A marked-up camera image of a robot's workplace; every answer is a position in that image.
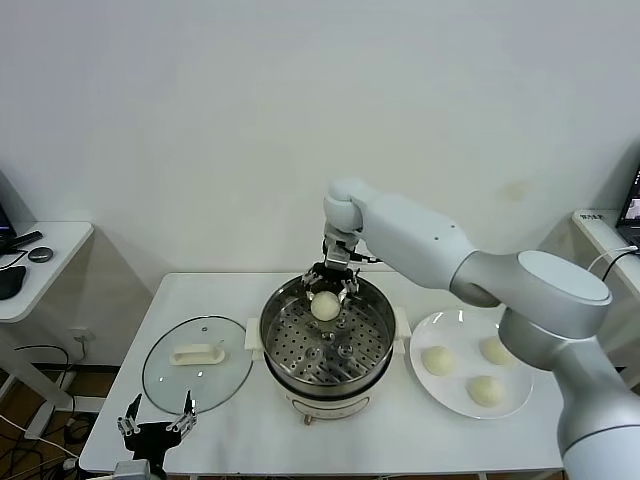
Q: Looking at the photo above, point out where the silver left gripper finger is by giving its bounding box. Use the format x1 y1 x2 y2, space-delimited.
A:
167 389 199 434
116 393 144 436

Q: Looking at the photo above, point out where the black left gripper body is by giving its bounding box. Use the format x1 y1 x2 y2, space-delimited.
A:
122 421 184 472

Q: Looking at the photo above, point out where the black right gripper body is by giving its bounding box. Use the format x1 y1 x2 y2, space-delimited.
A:
305 263 358 287

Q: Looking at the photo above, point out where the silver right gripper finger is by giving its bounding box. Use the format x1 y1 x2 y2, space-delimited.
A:
338 278 361 307
301 271 322 302

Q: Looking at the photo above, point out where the white steamed baozi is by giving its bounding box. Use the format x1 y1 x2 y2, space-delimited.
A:
465 375 505 408
421 345 457 377
310 291 342 323
479 336 516 367

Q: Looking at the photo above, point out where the perforated steel steamer basket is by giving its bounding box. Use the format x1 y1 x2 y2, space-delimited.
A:
244 271 412 387

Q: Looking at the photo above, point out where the white round plate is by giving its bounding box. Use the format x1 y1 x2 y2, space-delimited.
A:
409 310 534 420

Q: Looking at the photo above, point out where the white side table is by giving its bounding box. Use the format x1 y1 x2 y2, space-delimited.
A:
0 221 109 441
572 209 640 281

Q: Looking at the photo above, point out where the black remote bar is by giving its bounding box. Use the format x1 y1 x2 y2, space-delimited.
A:
6 230 44 251

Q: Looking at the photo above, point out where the dark monitor on shelf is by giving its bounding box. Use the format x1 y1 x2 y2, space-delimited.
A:
0 168 16 246

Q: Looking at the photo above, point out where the black laptop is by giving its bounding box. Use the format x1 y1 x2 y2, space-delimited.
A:
617 168 640 247

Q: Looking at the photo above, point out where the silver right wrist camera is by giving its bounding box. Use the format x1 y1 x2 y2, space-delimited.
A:
322 234 359 272

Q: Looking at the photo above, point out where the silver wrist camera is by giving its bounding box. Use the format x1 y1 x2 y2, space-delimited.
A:
322 234 359 272
113 460 152 480

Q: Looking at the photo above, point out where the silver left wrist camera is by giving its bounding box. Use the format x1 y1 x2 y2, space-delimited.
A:
113 460 152 480

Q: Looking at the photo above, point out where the white wall socket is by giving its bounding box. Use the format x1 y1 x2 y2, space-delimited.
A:
71 327 96 361

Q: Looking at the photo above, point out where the black floor cable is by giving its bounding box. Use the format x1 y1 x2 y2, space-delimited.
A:
13 345 77 416

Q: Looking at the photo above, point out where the thin black desk cable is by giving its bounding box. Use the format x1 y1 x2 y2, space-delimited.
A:
0 249 27 272

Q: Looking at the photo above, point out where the white cable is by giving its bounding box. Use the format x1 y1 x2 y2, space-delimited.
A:
587 246 637 274

